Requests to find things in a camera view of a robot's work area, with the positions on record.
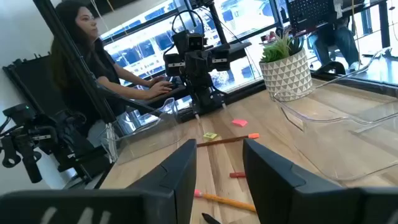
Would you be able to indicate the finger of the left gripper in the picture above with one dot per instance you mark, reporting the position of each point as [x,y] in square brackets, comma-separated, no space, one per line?
[206,73]
[192,73]

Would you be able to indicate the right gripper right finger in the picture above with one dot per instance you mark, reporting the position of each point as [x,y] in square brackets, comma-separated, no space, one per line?
[273,193]

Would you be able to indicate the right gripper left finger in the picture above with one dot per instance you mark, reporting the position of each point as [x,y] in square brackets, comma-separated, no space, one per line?
[183,174]

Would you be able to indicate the yellow-green eraser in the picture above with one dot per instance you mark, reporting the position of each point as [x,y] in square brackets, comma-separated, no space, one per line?
[210,135]

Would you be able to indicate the brown pencil with orange eraser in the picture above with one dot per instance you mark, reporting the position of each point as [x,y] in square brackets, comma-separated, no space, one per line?
[227,140]

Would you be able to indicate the pink eraser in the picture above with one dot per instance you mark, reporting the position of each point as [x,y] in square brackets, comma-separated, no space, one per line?
[239,123]

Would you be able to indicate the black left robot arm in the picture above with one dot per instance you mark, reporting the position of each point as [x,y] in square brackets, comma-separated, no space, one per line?
[203,99]

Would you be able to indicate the dark grey desk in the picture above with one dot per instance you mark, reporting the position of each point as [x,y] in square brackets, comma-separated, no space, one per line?
[236,49]

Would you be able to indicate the clear plastic bin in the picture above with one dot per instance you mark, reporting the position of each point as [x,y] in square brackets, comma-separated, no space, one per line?
[146,140]
[342,149]

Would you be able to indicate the succulent in patterned white pot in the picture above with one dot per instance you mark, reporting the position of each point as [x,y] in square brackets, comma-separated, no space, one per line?
[286,74]

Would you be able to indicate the person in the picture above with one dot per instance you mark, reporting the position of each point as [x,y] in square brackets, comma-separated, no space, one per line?
[93,77]
[339,40]

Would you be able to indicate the black perforated panel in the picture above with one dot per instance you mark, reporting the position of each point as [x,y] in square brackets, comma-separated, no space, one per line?
[311,14]

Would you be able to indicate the black chair base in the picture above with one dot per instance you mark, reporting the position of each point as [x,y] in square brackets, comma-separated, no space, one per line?
[332,66]

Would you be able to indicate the black background desk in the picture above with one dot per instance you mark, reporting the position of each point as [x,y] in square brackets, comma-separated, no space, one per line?
[384,25]

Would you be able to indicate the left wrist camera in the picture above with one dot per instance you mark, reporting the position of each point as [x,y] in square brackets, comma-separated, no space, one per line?
[195,42]

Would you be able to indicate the black frame post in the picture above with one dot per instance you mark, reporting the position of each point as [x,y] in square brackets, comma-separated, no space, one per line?
[80,68]

